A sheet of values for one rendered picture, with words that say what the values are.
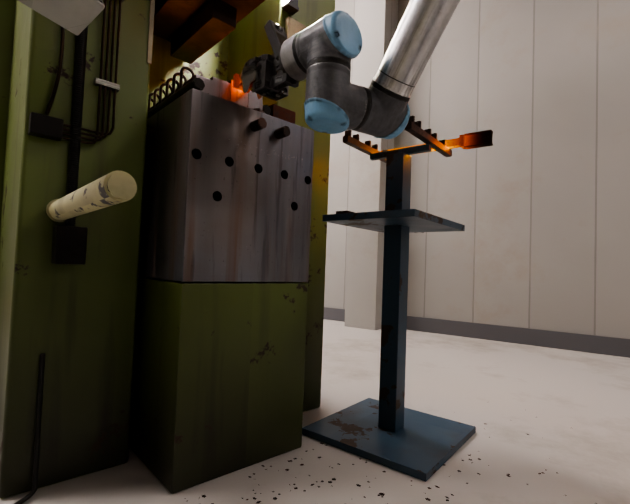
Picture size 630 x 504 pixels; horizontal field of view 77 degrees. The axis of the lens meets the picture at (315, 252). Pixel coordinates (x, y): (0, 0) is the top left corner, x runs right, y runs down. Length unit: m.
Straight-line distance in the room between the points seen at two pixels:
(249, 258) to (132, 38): 0.64
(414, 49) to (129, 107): 0.71
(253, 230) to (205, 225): 0.13
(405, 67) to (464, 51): 3.07
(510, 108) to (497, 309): 1.58
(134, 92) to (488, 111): 2.97
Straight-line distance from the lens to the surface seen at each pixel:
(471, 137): 1.40
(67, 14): 0.90
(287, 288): 1.10
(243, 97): 1.16
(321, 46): 0.86
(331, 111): 0.81
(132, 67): 1.21
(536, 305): 3.38
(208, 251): 0.96
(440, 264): 3.52
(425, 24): 0.88
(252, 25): 1.70
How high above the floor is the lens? 0.51
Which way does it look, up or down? 2 degrees up
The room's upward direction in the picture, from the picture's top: 2 degrees clockwise
